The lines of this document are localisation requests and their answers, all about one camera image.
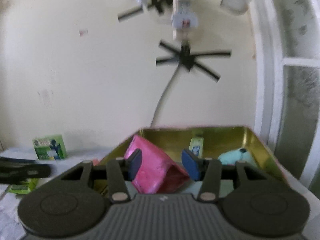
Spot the green shoe wipes packet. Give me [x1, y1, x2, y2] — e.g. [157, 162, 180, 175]
[7, 178, 39, 195]

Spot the green medicine box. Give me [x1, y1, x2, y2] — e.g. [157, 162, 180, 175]
[33, 134, 67, 160]

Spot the light blue cloth item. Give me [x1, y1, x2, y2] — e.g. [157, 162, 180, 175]
[218, 148, 258, 167]

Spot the small green-white packet in tin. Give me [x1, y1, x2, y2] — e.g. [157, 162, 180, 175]
[189, 137, 204, 158]

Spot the pink biscuit tin box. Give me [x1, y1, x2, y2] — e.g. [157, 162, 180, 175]
[99, 126, 288, 197]

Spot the pink glitter pouch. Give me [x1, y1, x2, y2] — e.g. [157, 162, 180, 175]
[124, 135, 189, 194]

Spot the white power strip on wall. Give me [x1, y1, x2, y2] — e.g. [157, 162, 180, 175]
[171, 0, 199, 42]

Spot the white window frame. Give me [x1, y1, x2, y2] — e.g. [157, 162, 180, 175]
[250, 0, 319, 188]

